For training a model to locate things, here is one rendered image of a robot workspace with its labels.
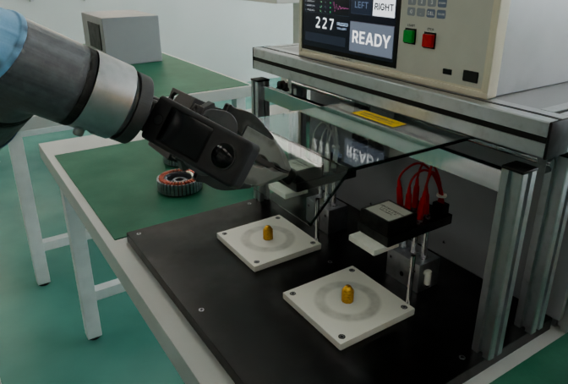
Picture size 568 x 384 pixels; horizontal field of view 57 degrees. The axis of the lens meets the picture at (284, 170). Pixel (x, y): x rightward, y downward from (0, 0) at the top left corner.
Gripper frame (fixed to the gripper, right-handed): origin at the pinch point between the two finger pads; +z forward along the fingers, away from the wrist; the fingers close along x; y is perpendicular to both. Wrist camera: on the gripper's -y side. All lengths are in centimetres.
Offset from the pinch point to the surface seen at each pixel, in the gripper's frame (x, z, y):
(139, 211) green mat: 26, 15, 61
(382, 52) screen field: -22.5, 19.6, 14.2
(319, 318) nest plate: 19.2, 21.4, 3.8
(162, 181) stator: 19, 20, 67
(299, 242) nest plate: 13.8, 30.6, 24.5
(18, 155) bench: 46, 10, 166
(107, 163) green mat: 25, 17, 96
